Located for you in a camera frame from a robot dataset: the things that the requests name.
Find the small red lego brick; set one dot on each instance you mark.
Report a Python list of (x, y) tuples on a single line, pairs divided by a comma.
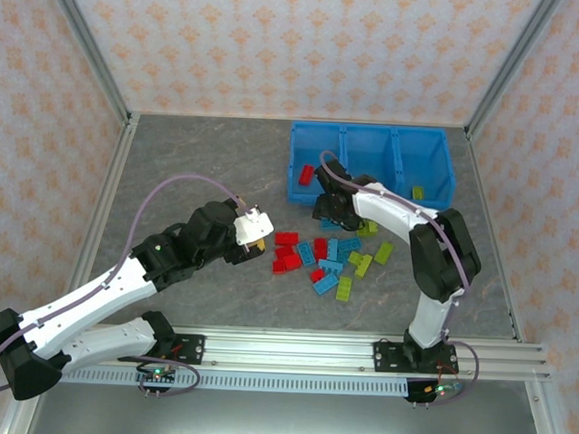
[(317, 275)]

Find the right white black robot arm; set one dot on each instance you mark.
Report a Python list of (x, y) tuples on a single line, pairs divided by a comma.
[(391, 207)]

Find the blue three-compartment plastic bin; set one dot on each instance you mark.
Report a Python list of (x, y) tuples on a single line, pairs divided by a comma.
[(370, 134)]

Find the grey metal sheet panel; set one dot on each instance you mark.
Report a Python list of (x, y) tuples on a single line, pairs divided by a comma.
[(285, 421)]

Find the left arm white camera box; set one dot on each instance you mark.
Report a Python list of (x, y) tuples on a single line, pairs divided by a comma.
[(253, 226)]

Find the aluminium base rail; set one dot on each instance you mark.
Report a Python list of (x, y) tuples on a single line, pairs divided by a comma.
[(288, 351)]

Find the aluminium table side rail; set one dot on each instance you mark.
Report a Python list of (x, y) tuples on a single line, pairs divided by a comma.
[(495, 235), (112, 180)]

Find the black board bracket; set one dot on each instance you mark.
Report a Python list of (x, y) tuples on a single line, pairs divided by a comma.
[(417, 398), (157, 390)]

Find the aluminium frame post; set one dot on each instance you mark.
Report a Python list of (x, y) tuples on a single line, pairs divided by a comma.
[(88, 45), (515, 63)]

